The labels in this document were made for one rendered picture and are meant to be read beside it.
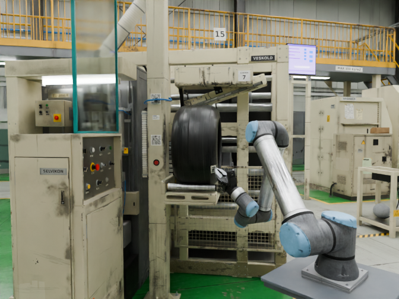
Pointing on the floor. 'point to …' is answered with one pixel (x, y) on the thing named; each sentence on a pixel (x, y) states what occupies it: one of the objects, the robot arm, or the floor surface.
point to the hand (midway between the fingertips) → (216, 168)
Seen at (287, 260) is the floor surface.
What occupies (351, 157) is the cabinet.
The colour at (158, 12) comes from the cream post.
